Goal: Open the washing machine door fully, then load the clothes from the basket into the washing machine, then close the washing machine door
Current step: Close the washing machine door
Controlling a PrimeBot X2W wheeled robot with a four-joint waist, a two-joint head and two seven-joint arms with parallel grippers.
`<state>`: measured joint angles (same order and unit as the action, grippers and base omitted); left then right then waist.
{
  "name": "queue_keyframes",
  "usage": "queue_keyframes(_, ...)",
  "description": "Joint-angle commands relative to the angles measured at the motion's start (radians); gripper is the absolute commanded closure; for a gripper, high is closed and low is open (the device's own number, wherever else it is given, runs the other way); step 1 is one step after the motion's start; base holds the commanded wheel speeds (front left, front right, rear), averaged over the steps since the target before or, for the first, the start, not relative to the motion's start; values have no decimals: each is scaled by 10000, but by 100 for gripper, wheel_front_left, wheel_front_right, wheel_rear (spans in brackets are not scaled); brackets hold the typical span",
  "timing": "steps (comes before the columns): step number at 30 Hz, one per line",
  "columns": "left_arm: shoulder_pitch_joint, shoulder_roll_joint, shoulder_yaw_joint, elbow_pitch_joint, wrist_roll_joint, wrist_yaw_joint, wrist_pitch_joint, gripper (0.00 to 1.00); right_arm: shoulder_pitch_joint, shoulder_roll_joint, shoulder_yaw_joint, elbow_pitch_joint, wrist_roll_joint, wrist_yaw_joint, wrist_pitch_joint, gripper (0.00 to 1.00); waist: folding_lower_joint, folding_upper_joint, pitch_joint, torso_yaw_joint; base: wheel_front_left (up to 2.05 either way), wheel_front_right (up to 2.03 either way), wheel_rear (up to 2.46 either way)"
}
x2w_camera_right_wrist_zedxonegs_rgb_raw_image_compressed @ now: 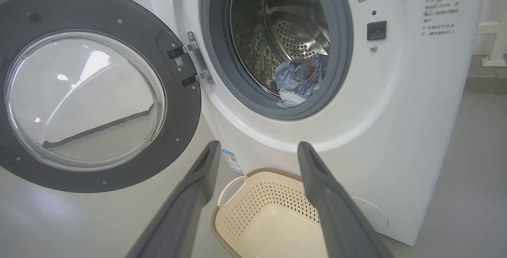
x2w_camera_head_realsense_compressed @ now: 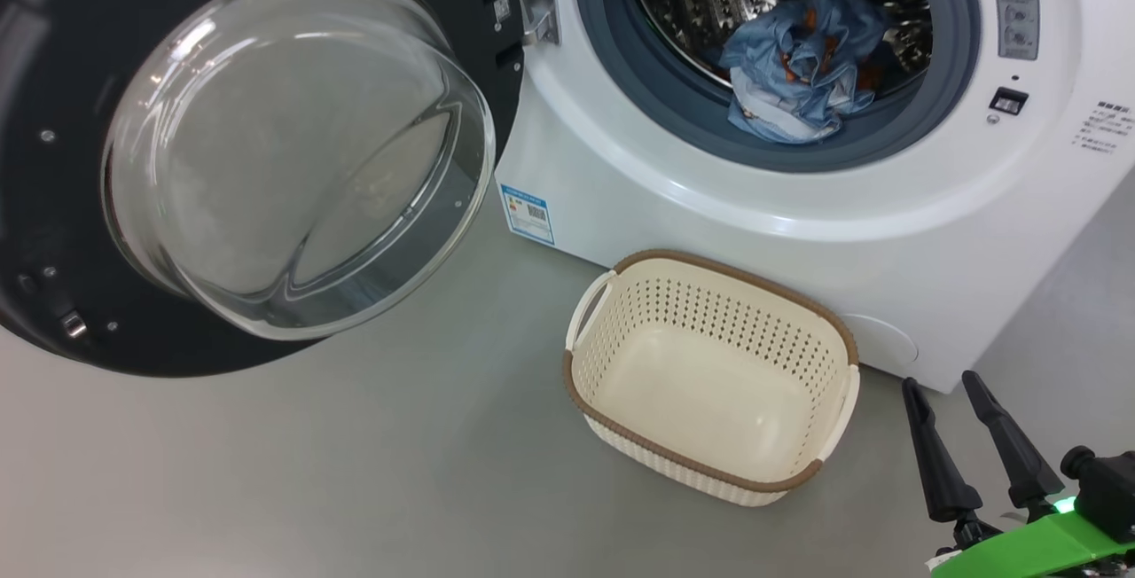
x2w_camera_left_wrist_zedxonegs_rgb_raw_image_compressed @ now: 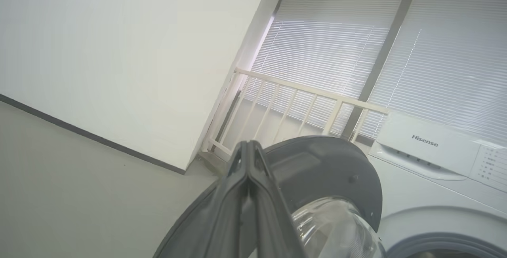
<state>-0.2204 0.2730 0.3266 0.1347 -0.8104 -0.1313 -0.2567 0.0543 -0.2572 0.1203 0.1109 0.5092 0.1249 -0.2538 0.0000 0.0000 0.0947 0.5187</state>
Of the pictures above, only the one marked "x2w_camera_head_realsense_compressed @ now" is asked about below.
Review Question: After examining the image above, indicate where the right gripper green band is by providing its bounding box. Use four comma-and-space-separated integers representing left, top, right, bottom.
902, 371, 1135, 578

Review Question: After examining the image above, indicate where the blue bear print garment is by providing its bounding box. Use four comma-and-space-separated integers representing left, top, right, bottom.
723, 0, 893, 118

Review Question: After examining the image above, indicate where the black round glass washer door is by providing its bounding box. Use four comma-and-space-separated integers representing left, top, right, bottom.
0, 0, 526, 379

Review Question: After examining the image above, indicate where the white front-load washing machine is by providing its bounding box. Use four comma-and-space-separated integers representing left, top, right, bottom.
494, 0, 1135, 395

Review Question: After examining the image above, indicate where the steel washing machine drum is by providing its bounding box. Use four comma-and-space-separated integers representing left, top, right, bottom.
626, 0, 935, 109

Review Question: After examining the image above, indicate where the round white filter cover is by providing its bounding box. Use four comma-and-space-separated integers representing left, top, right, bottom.
838, 313, 920, 389

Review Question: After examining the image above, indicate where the cream basket with brown rim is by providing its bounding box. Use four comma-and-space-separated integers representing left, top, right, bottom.
562, 248, 861, 508

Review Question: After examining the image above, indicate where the printed text notice sticker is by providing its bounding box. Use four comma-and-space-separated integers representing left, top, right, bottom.
1073, 101, 1135, 159

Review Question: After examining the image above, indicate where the grey warning label sticker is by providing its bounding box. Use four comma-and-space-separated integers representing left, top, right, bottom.
990, 0, 1040, 62

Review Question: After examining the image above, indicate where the blue energy label sticker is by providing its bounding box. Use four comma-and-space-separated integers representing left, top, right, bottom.
499, 184, 557, 246

